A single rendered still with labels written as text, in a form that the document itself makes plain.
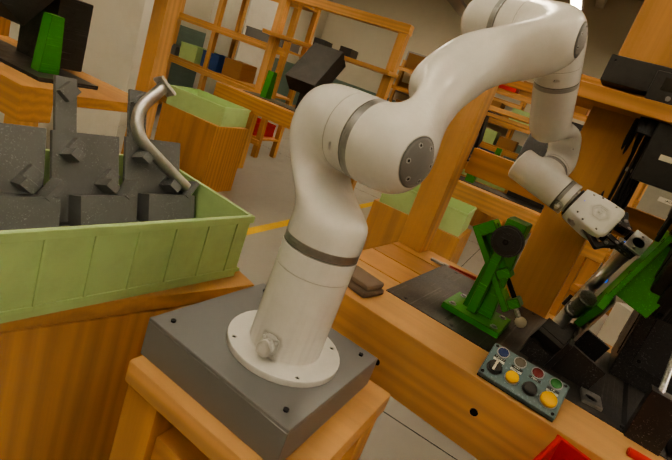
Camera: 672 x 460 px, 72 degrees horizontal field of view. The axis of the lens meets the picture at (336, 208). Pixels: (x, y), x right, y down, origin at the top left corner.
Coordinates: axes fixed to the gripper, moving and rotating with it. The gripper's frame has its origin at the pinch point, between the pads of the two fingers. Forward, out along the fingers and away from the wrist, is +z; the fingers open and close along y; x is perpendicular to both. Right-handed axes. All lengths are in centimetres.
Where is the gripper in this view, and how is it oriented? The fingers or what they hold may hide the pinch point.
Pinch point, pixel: (630, 245)
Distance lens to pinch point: 125.9
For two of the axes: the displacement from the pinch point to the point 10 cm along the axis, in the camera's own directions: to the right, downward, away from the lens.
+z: 6.6, 6.4, -3.9
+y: 7.5, -5.8, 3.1
